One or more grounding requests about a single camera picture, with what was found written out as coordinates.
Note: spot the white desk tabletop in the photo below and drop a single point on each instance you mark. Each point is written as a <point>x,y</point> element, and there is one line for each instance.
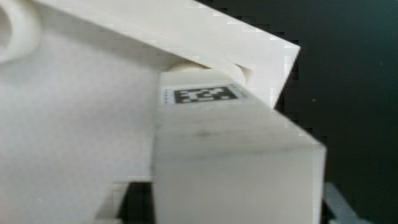
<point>85,49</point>

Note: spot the white desk leg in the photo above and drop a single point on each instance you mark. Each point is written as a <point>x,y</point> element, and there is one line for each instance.
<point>236,160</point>

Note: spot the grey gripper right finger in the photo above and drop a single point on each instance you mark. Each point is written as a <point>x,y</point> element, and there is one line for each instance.
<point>343,214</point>

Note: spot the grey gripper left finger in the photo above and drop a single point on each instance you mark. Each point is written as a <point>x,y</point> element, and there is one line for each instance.
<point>126,207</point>

